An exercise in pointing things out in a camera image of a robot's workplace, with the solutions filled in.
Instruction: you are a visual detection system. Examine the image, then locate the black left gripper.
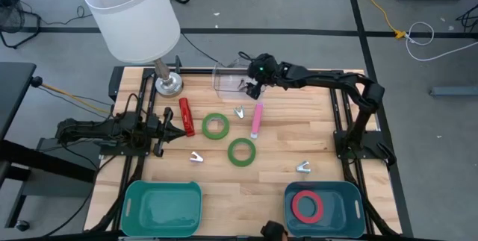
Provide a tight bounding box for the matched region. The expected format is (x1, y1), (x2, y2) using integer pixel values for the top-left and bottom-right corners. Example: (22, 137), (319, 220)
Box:
(144, 106), (187, 158)

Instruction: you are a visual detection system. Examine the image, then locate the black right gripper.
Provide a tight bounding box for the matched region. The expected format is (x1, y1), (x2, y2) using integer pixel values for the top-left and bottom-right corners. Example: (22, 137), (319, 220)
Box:
(244, 52), (281, 101)

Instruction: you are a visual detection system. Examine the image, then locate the green tape roll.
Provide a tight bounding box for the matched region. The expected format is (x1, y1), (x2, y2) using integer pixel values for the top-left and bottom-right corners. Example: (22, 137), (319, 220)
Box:
(227, 137), (257, 168)
(201, 112), (231, 140)

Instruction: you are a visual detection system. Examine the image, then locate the light blue staple remover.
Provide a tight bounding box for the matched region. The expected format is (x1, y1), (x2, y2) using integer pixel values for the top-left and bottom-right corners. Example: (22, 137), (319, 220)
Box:
(296, 160), (312, 175)

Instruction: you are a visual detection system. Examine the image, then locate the red tape roll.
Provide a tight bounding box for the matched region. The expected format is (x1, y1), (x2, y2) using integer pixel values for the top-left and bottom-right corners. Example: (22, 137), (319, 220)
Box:
(291, 190), (325, 225)

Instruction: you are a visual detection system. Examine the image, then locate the red stapler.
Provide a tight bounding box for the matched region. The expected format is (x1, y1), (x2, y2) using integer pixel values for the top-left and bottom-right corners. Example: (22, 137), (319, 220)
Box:
(178, 97), (196, 138)

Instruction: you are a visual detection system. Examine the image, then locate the clear plastic container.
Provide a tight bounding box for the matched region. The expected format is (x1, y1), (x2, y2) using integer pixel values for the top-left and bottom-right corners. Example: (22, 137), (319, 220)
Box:
(211, 58), (270, 100)

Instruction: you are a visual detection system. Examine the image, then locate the pink marker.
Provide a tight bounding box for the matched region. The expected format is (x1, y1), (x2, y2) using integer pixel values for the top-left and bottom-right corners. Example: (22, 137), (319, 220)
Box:
(249, 101), (264, 140)

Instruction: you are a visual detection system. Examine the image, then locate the black power box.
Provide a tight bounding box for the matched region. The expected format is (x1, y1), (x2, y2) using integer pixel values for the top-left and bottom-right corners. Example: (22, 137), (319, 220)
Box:
(108, 65), (126, 102)

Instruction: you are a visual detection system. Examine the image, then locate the teal plastic bin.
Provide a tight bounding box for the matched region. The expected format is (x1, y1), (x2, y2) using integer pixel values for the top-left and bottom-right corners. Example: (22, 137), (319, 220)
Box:
(119, 180), (203, 238)

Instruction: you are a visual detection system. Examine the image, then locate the table lamp white shade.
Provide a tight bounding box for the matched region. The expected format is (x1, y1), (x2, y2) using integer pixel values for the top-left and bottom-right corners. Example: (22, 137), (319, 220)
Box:
(81, 0), (184, 97)

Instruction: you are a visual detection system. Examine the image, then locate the dark blue-teal plastic bin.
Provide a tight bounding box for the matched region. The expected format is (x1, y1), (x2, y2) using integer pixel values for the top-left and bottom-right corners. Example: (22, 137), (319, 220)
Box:
(283, 180), (366, 238)

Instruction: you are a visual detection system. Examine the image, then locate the black desk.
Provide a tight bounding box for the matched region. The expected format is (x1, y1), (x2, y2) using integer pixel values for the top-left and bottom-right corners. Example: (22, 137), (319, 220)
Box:
(0, 61), (96, 231)

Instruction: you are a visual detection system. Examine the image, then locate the black caster wheel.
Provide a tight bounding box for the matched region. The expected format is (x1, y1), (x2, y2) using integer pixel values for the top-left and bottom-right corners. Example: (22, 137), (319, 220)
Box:
(14, 219), (31, 233)

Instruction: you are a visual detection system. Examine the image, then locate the black floor fan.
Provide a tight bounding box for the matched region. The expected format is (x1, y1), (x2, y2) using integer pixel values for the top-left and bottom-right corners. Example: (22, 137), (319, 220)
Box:
(0, 0), (42, 50)

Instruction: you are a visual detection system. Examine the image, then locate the grey desk foot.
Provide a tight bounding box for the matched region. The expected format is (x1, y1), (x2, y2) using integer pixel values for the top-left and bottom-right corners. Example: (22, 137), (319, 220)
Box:
(428, 86), (478, 97)

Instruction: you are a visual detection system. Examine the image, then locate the black lamp cable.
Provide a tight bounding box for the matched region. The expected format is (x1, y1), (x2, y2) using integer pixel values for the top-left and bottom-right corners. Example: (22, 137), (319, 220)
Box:
(180, 31), (255, 69)

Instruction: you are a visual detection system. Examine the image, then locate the yellow-brown cable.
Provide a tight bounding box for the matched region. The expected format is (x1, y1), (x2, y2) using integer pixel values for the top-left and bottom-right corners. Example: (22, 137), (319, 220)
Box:
(40, 82), (114, 116)

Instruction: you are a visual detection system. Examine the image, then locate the yellow extension cable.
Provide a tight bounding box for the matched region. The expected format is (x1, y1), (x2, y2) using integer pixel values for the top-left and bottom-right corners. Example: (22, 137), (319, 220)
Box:
(364, 0), (407, 40)

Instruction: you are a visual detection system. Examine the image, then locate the thin black floor cable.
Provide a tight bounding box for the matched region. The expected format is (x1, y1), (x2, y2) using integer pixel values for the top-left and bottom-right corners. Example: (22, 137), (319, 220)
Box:
(18, 4), (93, 26)

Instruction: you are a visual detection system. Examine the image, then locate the white floor cable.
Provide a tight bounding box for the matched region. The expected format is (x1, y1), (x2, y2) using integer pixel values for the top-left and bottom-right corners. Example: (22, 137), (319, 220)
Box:
(405, 21), (478, 63)

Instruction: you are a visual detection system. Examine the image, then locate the black cable bundle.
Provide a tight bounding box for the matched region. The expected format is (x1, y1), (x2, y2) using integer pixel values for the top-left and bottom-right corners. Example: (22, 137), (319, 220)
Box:
(455, 4), (478, 33)

